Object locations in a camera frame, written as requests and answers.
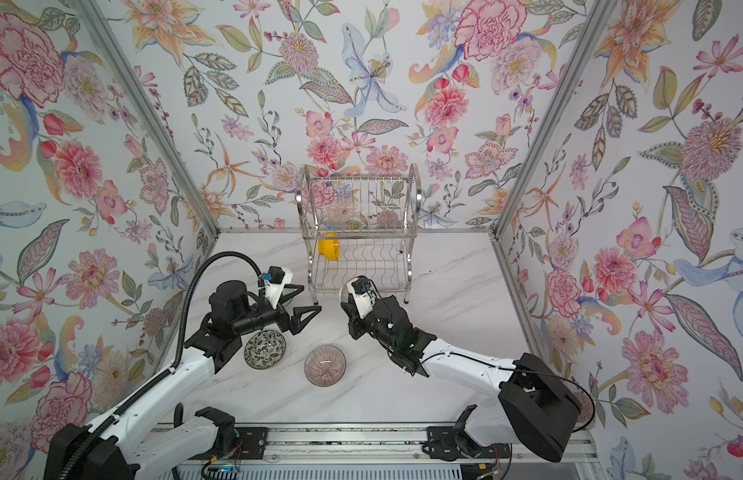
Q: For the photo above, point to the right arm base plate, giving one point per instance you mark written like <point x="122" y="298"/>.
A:
<point x="449" y="444"/>

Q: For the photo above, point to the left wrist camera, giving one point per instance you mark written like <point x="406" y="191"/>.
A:
<point x="275" y="280"/>

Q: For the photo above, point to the steel two-tier dish rack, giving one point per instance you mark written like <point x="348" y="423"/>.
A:
<point x="376" y="219"/>

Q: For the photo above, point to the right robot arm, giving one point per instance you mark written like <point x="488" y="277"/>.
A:
<point x="531" y="405"/>

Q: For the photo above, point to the pink glass bowl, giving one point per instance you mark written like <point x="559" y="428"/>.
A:
<point x="324" y="366"/>

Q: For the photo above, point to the black white speckled bowl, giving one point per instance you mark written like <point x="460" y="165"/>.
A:
<point x="264" y="349"/>

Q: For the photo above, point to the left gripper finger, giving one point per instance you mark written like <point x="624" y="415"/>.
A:
<point x="301" y="316"/>
<point x="290" y="291"/>

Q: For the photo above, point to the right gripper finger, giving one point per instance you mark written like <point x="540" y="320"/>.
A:
<point x="348" y="307"/>
<point x="356" y="328"/>

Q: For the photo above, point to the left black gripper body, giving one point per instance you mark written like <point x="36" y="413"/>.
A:
<point x="261" y="320"/>

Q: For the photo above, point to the dark blue patterned bowl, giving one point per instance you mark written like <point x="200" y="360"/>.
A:
<point x="344" y="293"/>

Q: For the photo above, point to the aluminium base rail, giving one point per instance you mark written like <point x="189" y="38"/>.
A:
<point x="282" y="443"/>

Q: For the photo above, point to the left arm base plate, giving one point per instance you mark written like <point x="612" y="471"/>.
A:
<point x="246" y="443"/>

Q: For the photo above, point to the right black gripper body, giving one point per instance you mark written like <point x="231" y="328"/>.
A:
<point x="372" y="326"/>

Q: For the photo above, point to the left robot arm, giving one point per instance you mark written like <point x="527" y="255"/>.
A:
<point x="115" y="445"/>

